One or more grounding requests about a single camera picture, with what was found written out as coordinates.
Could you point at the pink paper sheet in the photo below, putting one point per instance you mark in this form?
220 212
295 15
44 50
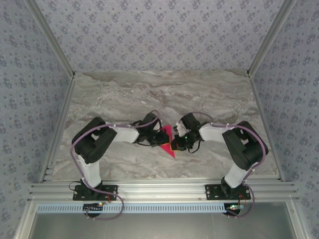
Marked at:
172 150

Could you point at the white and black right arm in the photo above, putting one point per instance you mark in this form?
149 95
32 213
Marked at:
246 149

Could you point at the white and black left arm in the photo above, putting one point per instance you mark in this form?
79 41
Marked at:
92 144

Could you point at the grey metal sheet panel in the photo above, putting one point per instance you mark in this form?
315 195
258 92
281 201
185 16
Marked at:
159 226

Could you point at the black controller board with LED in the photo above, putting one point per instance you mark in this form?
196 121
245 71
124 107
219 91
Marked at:
93 207
233 208

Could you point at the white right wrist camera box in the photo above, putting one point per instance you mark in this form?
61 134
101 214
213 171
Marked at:
177 125

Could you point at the aluminium frame cross beam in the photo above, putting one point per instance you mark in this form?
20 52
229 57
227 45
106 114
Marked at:
159 190

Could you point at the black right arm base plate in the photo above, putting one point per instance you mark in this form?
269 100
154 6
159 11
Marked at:
211 193

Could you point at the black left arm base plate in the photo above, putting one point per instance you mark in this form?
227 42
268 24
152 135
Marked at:
109 193

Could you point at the aluminium table side rail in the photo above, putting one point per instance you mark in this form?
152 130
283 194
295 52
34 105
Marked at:
266 124
58 124

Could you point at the aluminium upright frame post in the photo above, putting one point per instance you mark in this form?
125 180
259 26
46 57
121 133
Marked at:
271 37
49 37

